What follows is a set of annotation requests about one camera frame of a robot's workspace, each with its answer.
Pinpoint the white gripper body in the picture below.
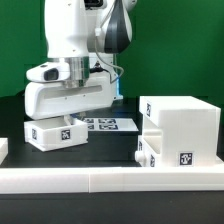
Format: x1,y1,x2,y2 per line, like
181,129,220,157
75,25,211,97
25,72,114,120

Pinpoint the white border wall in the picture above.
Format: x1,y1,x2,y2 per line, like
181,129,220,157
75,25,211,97
0,166,224,194

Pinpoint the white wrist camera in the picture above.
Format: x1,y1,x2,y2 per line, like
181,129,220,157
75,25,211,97
26,62,70,83

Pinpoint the white left border block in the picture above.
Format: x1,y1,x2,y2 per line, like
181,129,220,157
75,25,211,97
0,138,8,165

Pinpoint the white drawer box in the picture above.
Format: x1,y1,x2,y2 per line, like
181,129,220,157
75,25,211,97
135,135,161,167
24,117,88,152

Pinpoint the white front drawer box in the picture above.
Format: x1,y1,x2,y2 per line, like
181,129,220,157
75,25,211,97
135,135,161,167

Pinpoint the white drawer cabinet frame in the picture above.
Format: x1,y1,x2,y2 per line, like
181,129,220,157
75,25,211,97
139,96,221,168

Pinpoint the white marker sheet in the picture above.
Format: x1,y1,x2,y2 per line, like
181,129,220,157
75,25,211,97
84,118,138,132

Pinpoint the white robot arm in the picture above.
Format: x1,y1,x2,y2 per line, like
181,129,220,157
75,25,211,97
25,0,137,120

